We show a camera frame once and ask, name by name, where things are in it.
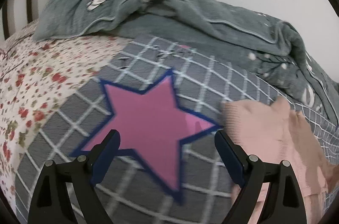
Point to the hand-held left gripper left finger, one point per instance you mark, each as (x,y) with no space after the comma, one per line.
(102,165)

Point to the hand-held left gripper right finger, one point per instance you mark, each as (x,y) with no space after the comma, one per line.
(233,163)

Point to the pink knit sweater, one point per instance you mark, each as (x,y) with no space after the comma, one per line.
(264,128)

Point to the grey checked star blanket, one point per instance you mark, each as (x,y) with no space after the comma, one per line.
(206,81)

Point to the floral bed sheet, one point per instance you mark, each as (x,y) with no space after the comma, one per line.
(39,81)

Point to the grey-green printed quilt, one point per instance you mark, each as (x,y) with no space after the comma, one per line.
(225,20)

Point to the grey-green pillow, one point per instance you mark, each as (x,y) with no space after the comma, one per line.
(79,1)

